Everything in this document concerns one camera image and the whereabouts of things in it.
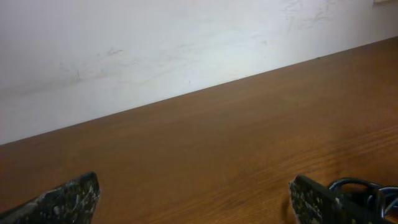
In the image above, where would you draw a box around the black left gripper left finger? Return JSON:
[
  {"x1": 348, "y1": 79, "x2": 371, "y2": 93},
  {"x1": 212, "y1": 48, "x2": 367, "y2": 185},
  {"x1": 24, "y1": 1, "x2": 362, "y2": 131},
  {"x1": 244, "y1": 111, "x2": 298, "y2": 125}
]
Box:
[{"x1": 1, "y1": 172, "x2": 101, "y2": 224}]

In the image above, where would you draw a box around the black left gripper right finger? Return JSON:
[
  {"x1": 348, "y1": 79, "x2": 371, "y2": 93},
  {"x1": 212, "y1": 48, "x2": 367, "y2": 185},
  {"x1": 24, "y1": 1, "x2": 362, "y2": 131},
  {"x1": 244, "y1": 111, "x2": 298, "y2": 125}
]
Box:
[{"x1": 289, "y1": 175, "x2": 392, "y2": 224}]

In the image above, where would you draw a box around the black usb cable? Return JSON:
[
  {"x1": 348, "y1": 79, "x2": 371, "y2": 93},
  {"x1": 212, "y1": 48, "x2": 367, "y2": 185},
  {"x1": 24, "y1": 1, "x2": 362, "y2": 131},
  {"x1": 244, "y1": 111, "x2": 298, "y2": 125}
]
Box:
[{"x1": 328, "y1": 177, "x2": 398, "y2": 218}]

